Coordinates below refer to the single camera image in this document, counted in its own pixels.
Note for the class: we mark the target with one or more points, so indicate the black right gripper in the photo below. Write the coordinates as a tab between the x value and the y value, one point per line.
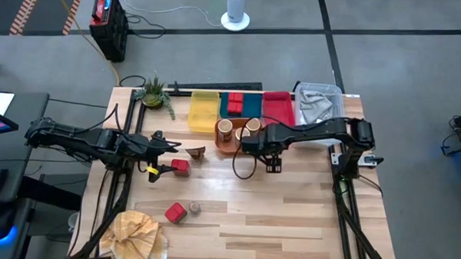
260	148

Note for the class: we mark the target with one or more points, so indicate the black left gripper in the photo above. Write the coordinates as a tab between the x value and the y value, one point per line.
141	151

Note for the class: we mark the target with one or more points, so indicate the red lid patterned spice tin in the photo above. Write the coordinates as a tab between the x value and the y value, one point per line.
235	97
181	167
175	213

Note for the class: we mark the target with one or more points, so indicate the small glass spice jar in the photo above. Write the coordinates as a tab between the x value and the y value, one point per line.
194	208

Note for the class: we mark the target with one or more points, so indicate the red blocks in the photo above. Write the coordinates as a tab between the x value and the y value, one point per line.
234	108

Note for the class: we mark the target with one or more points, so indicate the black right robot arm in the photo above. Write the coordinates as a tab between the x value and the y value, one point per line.
315	130

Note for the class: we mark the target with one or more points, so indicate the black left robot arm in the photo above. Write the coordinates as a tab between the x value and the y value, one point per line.
80	137

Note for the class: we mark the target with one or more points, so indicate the brown spice pouch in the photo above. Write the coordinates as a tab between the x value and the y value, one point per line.
196	153

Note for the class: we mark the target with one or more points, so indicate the cork lid spice jar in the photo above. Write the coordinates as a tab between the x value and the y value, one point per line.
225	129
253	125
240	133

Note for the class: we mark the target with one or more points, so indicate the black plant pot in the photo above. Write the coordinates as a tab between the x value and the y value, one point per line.
153	108

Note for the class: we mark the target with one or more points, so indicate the orange plastic bin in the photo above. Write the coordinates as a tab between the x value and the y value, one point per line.
237	121

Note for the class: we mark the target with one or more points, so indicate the red plastic tray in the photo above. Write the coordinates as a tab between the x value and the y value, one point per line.
277	106

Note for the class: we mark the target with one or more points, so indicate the yellow plastic tray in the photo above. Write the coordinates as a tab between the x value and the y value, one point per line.
203	113

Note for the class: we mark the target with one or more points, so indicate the teal plastic tray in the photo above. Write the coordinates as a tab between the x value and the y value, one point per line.
252	105

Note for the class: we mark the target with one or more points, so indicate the green succulent plant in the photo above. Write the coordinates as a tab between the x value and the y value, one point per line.
154	89

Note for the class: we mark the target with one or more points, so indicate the grey cloth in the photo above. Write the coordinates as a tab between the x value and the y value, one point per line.
316	103

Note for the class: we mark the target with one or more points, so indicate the yellow checked cloth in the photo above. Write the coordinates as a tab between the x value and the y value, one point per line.
134	237

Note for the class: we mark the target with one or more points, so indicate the long black bar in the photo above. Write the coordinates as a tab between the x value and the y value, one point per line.
216	85

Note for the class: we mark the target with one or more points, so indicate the clear plastic storage bin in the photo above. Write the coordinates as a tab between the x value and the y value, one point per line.
337	93

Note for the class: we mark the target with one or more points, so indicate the black desk support beam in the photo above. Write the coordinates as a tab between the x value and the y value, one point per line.
51	194

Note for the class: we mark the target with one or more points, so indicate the black red tool case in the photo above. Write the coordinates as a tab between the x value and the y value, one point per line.
111	29

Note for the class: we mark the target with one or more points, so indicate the dark grey desk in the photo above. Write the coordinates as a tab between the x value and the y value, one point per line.
27	111

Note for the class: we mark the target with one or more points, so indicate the black computer monitor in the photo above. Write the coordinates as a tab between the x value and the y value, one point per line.
0	123

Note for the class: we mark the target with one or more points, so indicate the white grey tower fan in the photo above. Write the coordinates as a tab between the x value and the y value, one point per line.
235	6

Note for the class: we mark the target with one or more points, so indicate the blue lit black device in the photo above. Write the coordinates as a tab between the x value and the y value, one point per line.
4	233

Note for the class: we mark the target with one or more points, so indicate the black aluminium frame rail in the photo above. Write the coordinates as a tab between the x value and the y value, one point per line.
178	93

